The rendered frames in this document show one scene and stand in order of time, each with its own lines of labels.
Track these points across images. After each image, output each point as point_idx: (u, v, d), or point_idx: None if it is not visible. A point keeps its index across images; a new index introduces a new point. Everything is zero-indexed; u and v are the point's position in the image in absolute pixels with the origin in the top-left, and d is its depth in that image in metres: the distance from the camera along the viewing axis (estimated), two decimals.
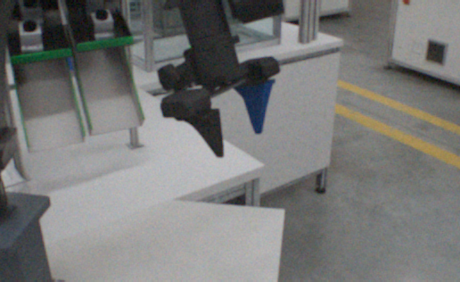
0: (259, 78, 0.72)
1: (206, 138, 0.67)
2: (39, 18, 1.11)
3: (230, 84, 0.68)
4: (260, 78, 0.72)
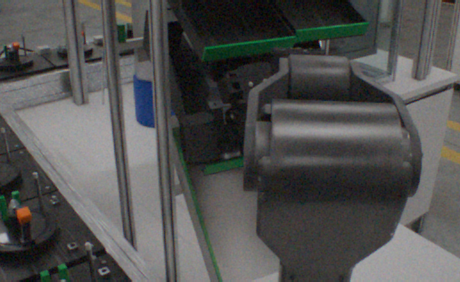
0: None
1: None
2: None
3: None
4: None
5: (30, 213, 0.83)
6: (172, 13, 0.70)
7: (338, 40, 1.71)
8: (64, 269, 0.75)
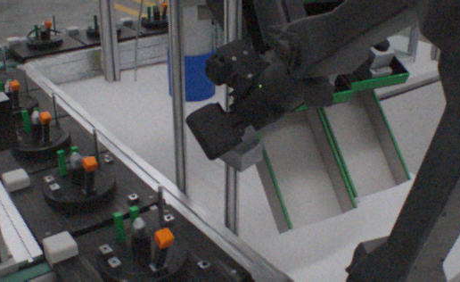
0: None
1: None
2: (332, 79, 0.77)
3: None
4: None
5: (96, 161, 0.87)
6: None
7: None
8: (136, 211, 0.79)
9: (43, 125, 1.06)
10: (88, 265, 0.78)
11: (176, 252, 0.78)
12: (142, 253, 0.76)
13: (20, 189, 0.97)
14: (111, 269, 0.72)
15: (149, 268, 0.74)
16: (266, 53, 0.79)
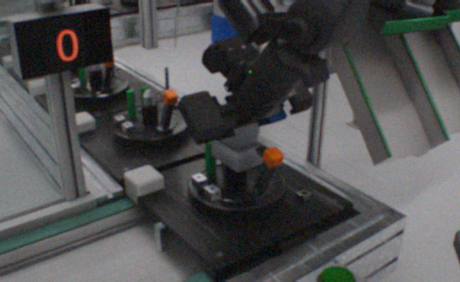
0: None
1: None
2: (431, 4, 0.73)
3: None
4: None
5: (178, 95, 0.83)
6: None
7: None
8: None
9: (106, 69, 1.02)
10: (177, 197, 0.74)
11: (273, 181, 0.74)
12: (238, 182, 0.72)
13: (85, 132, 0.93)
14: (210, 195, 0.69)
15: (249, 195, 0.70)
16: None
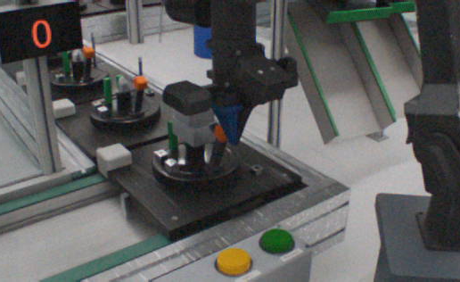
0: None
1: (242, 122, 0.71)
2: None
3: (203, 87, 0.67)
4: None
5: (147, 80, 0.91)
6: None
7: None
8: None
9: (86, 60, 1.10)
10: (143, 171, 0.82)
11: (229, 157, 0.82)
12: (196, 157, 0.80)
13: (65, 116, 1.01)
14: (169, 168, 0.77)
15: (205, 169, 0.78)
16: None
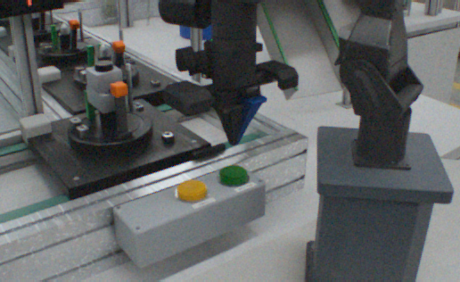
0: (251, 93, 0.68)
1: (224, 125, 0.70)
2: None
3: (263, 82, 0.69)
4: (252, 92, 0.69)
5: (125, 44, 0.99)
6: None
7: None
8: None
9: (72, 31, 1.17)
10: (60, 138, 0.84)
11: (142, 125, 0.84)
12: (109, 124, 0.82)
13: (52, 81, 1.09)
14: (79, 133, 0.79)
15: (114, 134, 0.80)
16: None
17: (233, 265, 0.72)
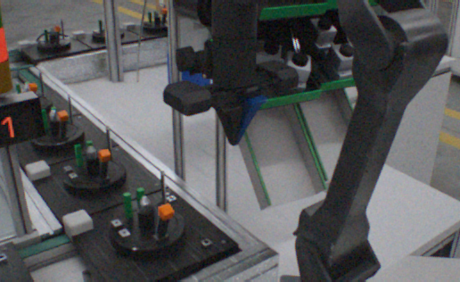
0: (251, 94, 0.68)
1: (224, 125, 0.70)
2: (303, 80, 0.93)
3: (263, 82, 0.69)
4: (252, 92, 0.69)
5: (173, 210, 0.84)
6: None
7: None
8: None
9: (102, 163, 1.03)
10: None
11: None
12: None
13: (83, 233, 0.94)
14: None
15: None
16: None
17: None
